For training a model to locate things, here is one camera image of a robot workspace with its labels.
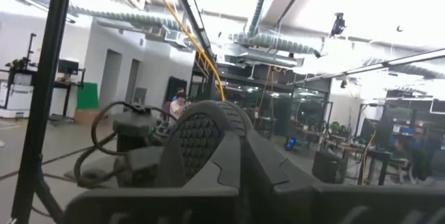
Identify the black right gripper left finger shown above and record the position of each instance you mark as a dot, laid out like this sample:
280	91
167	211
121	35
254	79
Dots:
226	172

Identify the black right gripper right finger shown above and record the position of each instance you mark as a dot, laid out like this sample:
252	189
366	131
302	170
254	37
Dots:
260	172

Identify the black slide sandal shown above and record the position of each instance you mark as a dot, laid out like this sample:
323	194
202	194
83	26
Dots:
198	140

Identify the black equipment case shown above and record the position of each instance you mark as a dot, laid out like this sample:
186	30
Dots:
327	166

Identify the person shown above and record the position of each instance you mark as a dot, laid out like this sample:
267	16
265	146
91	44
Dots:
178	107

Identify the cardboard box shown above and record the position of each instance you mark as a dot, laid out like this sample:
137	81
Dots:
87	117

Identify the green board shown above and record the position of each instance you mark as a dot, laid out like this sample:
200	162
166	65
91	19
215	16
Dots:
87	97

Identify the black computer monitor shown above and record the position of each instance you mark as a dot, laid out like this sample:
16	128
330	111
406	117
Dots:
68	66

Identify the corrugated silver ventilation duct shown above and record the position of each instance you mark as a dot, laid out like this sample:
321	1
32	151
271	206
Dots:
278	43
132	18

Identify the black rig frame post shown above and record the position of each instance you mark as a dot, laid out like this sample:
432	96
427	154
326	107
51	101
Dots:
45	78

